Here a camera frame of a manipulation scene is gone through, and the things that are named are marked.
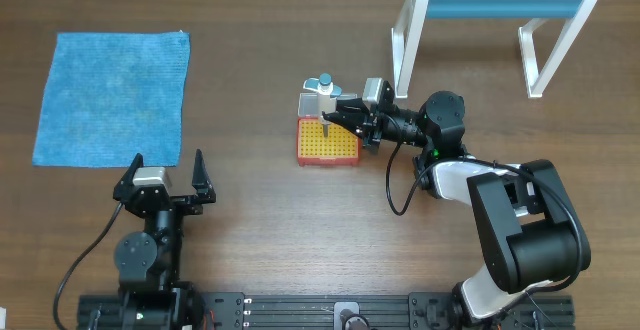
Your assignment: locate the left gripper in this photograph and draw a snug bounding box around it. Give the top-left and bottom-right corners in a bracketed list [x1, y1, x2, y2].
[113, 148, 217, 219]

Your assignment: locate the blue cloth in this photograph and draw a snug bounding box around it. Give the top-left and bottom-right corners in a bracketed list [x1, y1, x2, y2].
[31, 30, 192, 169]

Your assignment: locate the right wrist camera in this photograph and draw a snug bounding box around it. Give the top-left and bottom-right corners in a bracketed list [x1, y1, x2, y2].
[361, 77, 385, 105]

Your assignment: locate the mounting rail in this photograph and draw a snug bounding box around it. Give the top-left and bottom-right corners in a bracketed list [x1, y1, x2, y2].
[77, 292, 576, 330]

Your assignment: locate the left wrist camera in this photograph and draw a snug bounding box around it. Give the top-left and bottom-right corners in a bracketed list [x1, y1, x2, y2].
[132, 166, 174, 189]

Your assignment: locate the white pipette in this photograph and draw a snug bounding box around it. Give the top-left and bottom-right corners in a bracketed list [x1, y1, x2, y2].
[302, 73, 344, 139]

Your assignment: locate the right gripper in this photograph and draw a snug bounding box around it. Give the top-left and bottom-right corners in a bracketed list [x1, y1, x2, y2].
[321, 82, 396, 154]

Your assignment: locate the red and yellow tip box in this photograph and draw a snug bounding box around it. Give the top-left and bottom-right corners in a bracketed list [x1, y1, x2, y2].
[296, 92, 362, 168]

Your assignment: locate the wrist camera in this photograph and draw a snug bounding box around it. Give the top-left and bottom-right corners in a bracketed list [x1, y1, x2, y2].
[132, 166, 174, 189]
[361, 77, 385, 105]

